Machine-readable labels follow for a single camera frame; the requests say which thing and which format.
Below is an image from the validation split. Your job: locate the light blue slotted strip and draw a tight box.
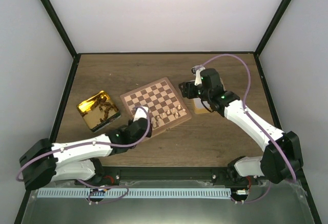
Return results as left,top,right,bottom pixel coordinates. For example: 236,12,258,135
37,188,231,199

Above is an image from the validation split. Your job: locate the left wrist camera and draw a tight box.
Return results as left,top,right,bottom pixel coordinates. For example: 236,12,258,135
132,106,149,123

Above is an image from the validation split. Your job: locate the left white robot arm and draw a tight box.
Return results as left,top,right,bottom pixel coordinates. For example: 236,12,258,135
16,117,152,191

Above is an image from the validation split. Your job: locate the black mounting rail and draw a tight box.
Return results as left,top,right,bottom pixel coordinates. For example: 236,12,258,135
51,167,265,187

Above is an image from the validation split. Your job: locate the light wooden chess piece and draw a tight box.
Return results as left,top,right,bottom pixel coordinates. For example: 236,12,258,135
156,116,163,126

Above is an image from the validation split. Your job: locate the cream tin with light pieces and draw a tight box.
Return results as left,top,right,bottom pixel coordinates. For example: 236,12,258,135
192,98,210,114

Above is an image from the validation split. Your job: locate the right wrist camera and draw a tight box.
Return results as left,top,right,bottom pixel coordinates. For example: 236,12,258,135
191,65,205,86

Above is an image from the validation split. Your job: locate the gold tin with dark pieces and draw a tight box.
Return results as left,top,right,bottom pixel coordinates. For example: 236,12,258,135
76,90,121,132

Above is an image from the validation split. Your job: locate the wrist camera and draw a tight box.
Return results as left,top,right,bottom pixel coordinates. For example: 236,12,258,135
132,106,149,123
191,65,205,86

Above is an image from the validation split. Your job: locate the black enclosure frame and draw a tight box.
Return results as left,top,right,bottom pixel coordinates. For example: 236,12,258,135
15,0,321,223

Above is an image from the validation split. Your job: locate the wooden chessboard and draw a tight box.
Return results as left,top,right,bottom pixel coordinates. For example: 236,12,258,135
120,77,192,136

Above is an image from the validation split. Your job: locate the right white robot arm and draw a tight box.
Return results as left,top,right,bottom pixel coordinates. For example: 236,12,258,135
179,66,303,185

